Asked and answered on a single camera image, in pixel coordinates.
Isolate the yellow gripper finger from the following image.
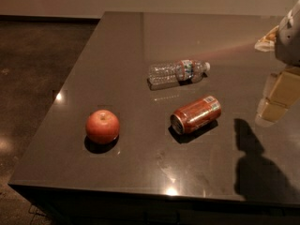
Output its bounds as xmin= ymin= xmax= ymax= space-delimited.
xmin=254 ymin=25 xmax=278 ymax=53
xmin=255 ymin=67 xmax=300 ymax=128

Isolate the red coke can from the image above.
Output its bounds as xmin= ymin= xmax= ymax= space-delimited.
xmin=170 ymin=96 xmax=221 ymax=135

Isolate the clear plastic water bottle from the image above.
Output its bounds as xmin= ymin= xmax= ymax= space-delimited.
xmin=148 ymin=59 xmax=211 ymax=85

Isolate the red apple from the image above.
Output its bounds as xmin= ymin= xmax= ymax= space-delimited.
xmin=85 ymin=110 xmax=120 ymax=144

